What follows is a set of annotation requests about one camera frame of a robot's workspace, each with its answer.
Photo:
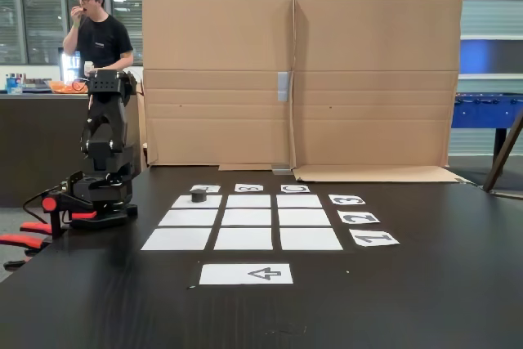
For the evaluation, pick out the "paper sheet number 1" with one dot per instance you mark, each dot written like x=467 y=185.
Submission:
x=374 y=238

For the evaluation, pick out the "black hexagonal token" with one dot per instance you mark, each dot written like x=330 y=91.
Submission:
x=199 y=195

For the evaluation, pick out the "grey tape piece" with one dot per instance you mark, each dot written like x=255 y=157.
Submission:
x=281 y=170

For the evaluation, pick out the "paper sheet letter C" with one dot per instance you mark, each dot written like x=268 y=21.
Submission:
x=295 y=189

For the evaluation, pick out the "orange bag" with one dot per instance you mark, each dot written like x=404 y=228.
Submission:
x=65 y=86

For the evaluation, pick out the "white paper grid square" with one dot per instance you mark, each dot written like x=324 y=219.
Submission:
x=311 y=239
x=176 y=239
x=184 y=202
x=188 y=217
x=246 y=217
x=304 y=217
x=299 y=201
x=248 y=201
x=243 y=238

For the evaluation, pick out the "paper sheet letter B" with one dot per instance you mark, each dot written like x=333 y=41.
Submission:
x=249 y=188

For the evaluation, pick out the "white arrow paper sheet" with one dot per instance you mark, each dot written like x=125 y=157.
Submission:
x=229 y=274

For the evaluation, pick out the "blue foosball table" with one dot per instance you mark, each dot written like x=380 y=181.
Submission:
x=486 y=110

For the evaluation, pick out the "person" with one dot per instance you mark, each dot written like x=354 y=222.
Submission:
x=102 y=42

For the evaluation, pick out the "paper sheet number 2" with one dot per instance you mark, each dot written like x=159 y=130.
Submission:
x=359 y=217

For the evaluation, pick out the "grey tape strip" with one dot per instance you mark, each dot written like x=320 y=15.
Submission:
x=284 y=86

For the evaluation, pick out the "brown cardboard panel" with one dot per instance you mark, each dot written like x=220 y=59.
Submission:
x=216 y=79
x=376 y=79

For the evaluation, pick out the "person's right hand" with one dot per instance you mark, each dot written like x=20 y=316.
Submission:
x=77 y=12

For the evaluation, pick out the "paper sheet number 3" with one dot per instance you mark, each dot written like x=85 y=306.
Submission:
x=347 y=200

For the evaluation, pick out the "dark counter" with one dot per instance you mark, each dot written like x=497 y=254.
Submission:
x=41 y=148

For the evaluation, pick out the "paper sheet letter A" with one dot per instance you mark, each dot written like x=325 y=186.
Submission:
x=213 y=189

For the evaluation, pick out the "small printed box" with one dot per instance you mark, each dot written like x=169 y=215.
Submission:
x=14 y=84

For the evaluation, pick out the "brown wooden beam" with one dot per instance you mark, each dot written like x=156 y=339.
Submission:
x=504 y=153

